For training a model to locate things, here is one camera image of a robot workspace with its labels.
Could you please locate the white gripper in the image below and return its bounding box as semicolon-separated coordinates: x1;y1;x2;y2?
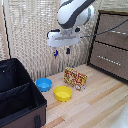
46;28;81;59

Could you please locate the blue plastic bowl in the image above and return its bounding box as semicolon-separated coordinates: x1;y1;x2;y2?
35;77;54;93

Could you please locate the silver drawer handle bar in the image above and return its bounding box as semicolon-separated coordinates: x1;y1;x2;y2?
96;54;122;66
108;29;128;36

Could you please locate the brown drawer with silver handle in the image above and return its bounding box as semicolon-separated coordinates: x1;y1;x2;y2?
89;41;128;81
96;13;128;51

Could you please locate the yellow plastic bowl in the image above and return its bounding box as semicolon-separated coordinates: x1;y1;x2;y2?
53;85;74;103

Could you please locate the dark wooden drawer cabinet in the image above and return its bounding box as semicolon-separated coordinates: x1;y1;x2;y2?
87;9;128;83

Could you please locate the yellow red food box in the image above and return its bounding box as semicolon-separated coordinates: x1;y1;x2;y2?
63;66;89;92

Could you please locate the beige woven blind screen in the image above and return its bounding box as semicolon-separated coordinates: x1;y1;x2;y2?
3;0;128;82

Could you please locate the black fabric storage bin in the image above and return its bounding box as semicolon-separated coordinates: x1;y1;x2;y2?
0;58;48;128

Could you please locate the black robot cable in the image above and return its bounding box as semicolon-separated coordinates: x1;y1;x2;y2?
79;18;128;39

